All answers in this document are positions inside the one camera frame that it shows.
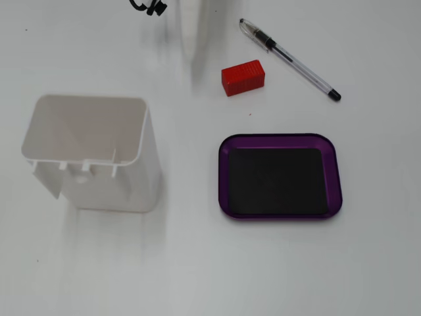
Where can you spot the clear ballpoint pen black ink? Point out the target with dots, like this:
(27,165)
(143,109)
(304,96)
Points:
(289,59)

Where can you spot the purple metal tray black pad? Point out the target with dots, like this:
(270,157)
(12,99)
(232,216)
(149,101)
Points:
(276,181)

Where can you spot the red textured cube block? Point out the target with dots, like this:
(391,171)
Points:
(243,79)

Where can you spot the white plastic rectangular container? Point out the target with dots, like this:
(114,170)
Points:
(108,191)

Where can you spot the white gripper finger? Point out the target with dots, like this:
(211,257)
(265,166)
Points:
(192,26)

